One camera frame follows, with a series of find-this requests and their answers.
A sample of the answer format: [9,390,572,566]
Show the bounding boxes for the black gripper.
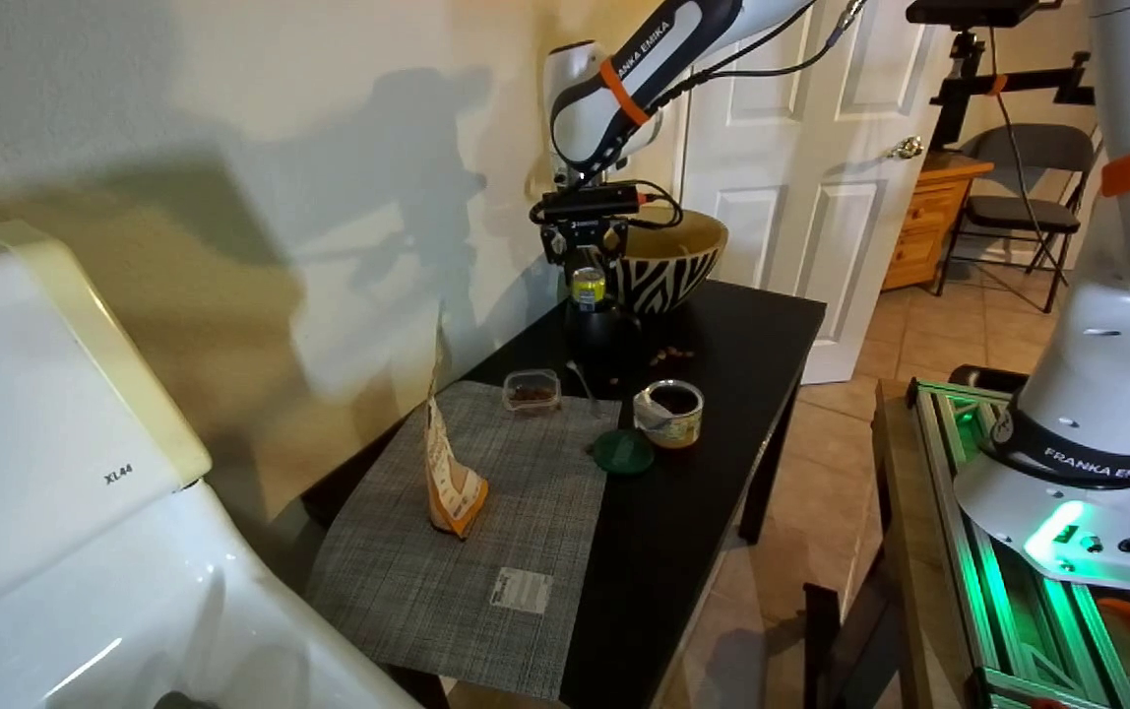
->
[532,183,641,259]

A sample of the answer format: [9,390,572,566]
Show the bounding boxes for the yellow drink can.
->
[568,264,611,311]

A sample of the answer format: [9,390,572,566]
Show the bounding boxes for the black cup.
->
[564,305,624,390]

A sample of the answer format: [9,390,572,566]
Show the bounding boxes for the orange paper cup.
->
[632,378,704,450]

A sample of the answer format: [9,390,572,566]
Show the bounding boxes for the zebra pattern wooden bowl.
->
[605,211,729,316]

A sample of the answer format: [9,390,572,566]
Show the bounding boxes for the scattered nuts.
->
[651,345,697,366]

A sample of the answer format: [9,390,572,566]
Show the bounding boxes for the small clear plastic container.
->
[500,372,564,412]

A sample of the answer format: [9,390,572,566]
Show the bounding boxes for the black side table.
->
[300,276,830,709]

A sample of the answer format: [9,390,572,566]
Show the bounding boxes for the green round lid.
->
[590,428,652,478]

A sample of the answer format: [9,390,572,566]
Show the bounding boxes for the white panel door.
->
[679,0,943,382]

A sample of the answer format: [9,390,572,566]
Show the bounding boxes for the wooden drawer cabinet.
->
[882,152,989,292]

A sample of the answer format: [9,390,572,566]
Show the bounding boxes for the white paper label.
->
[487,566,550,613]

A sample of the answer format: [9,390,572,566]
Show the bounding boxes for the grey woven placemat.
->
[305,382,619,697]

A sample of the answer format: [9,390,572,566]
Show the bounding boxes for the black folding chair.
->
[943,123,1099,309]

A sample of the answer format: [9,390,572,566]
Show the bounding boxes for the black camera stand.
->
[907,0,1093,148]

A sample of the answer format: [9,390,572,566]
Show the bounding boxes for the green lit aluminium frame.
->
[907,382,1130,709]

